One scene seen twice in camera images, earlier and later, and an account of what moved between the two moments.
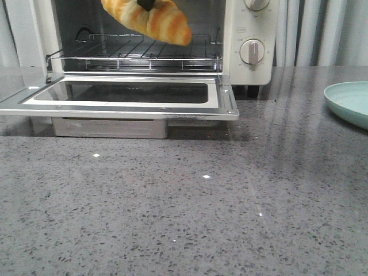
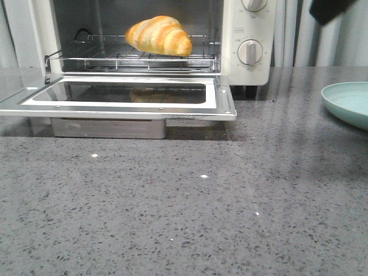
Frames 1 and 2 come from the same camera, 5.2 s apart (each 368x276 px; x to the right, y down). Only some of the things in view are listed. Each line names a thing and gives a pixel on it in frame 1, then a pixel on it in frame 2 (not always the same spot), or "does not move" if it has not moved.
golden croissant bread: [164, 22] -> [162, 34]
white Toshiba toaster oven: [238, 38] does not move
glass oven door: [205, 96] does not move
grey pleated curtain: [309, 33] does not move
